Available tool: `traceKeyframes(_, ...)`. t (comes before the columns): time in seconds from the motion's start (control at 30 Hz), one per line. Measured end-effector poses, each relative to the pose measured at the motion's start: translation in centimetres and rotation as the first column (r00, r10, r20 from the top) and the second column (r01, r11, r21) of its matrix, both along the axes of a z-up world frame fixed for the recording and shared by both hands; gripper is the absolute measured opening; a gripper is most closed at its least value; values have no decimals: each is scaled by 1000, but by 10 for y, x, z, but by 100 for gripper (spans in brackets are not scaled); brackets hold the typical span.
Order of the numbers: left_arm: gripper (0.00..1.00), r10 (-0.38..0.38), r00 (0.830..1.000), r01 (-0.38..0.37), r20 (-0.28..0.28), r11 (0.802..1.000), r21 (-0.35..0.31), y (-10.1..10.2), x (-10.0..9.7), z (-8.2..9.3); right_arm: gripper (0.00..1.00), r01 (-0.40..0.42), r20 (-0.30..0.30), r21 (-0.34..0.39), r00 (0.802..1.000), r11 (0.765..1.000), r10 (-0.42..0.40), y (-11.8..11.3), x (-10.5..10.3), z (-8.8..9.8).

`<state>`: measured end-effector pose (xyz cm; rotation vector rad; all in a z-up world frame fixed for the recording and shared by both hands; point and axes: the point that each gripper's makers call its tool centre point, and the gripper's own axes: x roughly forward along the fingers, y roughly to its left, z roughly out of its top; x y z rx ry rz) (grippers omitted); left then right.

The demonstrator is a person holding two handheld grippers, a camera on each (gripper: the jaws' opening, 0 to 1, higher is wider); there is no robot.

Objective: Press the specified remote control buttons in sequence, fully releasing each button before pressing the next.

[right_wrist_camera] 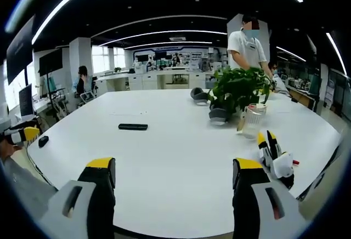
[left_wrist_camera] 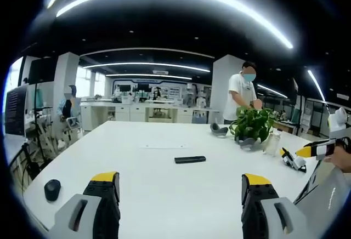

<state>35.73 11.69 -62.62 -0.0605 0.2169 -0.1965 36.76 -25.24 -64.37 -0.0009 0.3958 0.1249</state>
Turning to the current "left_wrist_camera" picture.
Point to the white office chair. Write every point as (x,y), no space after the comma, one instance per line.
(73,124)

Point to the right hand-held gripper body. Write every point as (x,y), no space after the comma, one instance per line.
(338,119)

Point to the black remote control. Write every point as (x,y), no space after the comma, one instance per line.
(190,159)

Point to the green potted plant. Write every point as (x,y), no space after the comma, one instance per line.
(253,124)

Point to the long white counter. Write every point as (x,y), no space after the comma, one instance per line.
(137,112)

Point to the grey curved holder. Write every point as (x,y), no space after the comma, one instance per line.
(218,131)
(249,143)

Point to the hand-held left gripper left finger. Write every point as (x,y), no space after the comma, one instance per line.
(78,214)

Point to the black computer mouse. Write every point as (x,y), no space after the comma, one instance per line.
(52,190)

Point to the black screen on stand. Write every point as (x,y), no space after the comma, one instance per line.
(41,70)

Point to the person's right hand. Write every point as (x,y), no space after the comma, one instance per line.
(341,159)

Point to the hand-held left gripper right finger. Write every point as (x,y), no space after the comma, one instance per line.
(274,217)

